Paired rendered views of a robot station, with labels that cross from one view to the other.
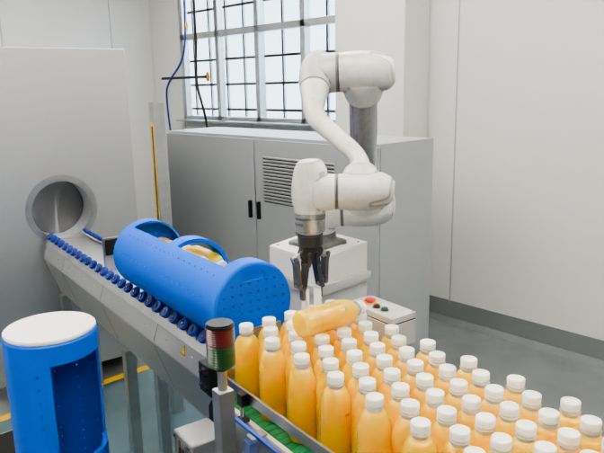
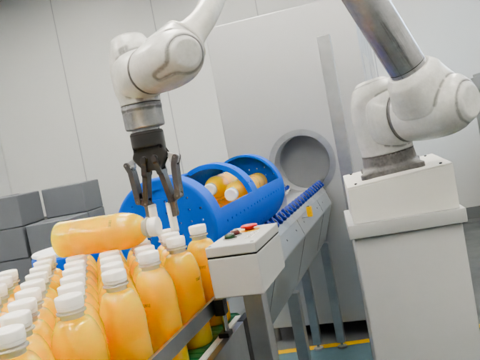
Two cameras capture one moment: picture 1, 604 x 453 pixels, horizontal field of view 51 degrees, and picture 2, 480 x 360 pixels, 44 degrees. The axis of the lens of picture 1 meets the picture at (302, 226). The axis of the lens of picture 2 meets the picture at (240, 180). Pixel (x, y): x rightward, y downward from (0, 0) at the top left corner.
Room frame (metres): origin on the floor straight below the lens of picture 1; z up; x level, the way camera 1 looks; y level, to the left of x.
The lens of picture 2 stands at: (1.11, -1.19, 1.28)
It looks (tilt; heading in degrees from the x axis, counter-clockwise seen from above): 4 degrees down; 52
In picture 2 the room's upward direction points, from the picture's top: 11 degrees counter-clockwise
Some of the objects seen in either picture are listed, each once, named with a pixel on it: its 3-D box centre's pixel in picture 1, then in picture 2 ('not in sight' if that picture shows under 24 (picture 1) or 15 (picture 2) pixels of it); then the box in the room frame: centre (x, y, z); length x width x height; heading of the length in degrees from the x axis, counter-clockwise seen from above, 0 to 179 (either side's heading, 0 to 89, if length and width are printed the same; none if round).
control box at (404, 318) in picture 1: (380, 321); (247, 257); (1.83, -0.24, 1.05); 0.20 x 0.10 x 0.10; 36
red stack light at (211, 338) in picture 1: (219, 334); not in sight; (1.30, 0.19, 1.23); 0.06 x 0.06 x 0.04
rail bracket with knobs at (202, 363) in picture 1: (216, 377); not in sight; (1.67, 0.25, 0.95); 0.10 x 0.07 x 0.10; 126
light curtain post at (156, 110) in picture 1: (166, 264); (354, 213); (3.23, 0.72, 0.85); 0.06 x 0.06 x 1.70; 36
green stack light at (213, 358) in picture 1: (220, 353); not in sight; (1.30, 0.19, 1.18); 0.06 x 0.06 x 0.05
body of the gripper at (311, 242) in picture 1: (310, 247); (149, 150); (1.78, -0.02, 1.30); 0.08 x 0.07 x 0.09; 126
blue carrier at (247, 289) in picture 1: (191, 274); (216, 206); (2.23, 0.41, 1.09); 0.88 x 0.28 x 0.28; 36
